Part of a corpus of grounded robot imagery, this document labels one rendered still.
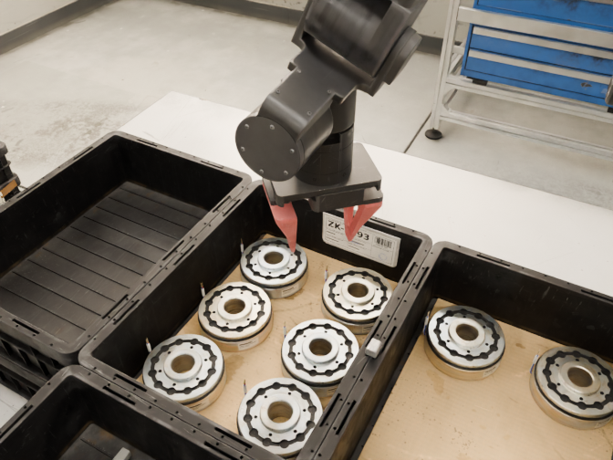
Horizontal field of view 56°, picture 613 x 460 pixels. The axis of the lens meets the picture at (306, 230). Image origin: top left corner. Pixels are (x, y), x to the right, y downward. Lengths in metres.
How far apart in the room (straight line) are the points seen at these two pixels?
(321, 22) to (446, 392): 0.51
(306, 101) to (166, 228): 0.62
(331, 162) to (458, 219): 0.74
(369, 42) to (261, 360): 0.49
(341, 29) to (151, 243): 0.62
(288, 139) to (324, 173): 0.11
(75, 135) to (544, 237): 2.26
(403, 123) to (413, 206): 1.66
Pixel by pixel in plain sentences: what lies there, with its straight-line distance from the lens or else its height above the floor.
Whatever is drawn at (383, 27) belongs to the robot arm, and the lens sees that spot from 0.44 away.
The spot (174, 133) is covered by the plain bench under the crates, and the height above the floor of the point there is 0.70.
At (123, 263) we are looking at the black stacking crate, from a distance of 0.97.
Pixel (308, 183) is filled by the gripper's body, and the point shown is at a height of 1.16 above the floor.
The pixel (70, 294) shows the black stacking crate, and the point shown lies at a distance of 0.95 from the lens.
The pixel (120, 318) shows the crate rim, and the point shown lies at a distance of 0.75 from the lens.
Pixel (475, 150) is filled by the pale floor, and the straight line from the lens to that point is 2.77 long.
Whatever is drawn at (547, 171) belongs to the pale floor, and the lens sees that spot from 2.74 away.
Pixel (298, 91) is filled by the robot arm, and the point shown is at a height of 1.27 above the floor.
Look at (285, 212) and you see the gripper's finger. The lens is 0.55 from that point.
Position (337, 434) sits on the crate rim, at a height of 0.92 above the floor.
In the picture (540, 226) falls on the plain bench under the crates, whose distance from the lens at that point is 1.27.
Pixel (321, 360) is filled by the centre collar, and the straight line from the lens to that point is 0.76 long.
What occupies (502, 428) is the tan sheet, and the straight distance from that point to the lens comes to 0.78.
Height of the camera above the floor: 1.48
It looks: 42 degrees down
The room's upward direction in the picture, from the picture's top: straight up
